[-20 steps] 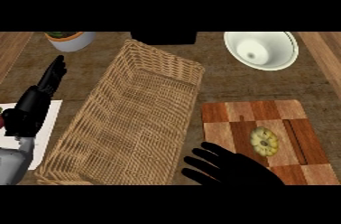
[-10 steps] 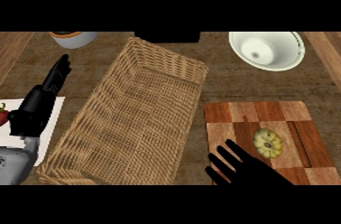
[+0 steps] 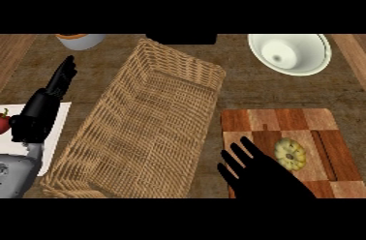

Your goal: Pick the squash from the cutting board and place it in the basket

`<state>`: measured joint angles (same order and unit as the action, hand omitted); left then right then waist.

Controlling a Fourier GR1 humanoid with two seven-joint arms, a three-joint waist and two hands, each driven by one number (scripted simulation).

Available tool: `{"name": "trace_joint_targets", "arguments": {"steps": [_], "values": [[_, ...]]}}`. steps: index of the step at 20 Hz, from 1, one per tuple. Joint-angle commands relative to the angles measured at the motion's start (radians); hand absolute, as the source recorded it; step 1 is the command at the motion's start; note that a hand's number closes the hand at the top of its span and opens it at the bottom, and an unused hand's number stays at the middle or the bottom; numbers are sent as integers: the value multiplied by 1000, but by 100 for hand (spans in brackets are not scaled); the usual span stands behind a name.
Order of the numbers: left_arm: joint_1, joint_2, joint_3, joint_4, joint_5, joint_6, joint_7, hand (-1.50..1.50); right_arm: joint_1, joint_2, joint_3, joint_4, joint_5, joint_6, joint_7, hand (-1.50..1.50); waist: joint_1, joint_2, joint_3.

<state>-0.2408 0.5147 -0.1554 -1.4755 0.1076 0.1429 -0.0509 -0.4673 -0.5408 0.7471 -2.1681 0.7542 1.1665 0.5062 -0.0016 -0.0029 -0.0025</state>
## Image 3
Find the woven wicker basket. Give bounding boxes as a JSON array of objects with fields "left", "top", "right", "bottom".
[{"left": 39, "top": 38, "right": 228, "bottom": 199}]

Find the wooden cutting board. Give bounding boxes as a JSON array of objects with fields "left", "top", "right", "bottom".
[{"left": 219, "top": 107, "right": 366, "bottom": 199}]

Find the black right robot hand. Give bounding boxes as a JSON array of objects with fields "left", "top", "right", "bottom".
[{"left": 216, "top": 135, "right": 318, "bottom": 199}]

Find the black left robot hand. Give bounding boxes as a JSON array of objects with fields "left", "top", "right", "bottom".
[{"left": 9, "top": 54, "right": 78, "bottom": 144}]

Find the white cup with orange rim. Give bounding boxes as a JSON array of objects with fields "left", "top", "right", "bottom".
[{"left": 55, "top": 34, "right": 108, "bottom": 51}]

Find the pale yellow pattypan squash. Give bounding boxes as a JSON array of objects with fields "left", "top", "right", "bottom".
[{"left": 273, "top": 137, "right": 307, "bottom": 171}]

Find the white bowl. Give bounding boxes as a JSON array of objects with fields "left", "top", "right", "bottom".
[{"left": 247, "top": 34, "right": 334, "bottom": 77}]

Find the white placemat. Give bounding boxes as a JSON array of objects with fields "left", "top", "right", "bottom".
[{"left": 0, "top": 102, "right": 73, "bottom": 177}]

